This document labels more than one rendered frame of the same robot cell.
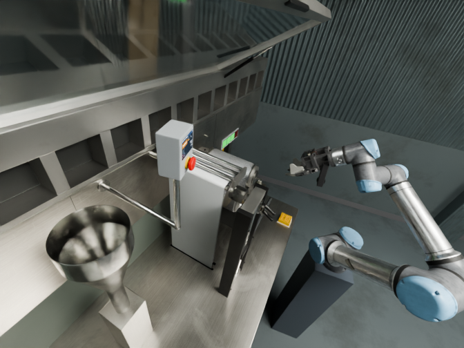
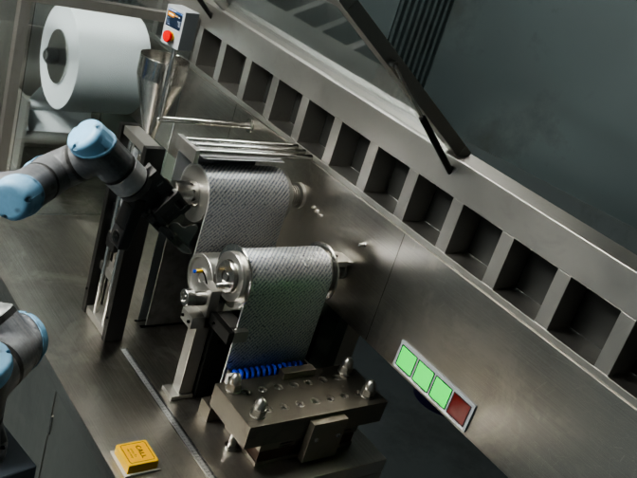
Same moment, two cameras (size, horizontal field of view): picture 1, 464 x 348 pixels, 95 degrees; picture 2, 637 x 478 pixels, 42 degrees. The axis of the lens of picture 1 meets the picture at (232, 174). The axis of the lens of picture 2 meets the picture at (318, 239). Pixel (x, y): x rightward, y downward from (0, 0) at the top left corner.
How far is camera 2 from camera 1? 2.37 m
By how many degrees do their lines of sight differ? 95
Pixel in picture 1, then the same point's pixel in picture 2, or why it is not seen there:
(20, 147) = (245, 42)
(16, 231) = (215, 92)
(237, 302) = (65, 311)
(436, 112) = not seen: outside the picture
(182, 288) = (137, 291)
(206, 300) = not seen: hidden behind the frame
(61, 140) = (257, 56)
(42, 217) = (223, 100)
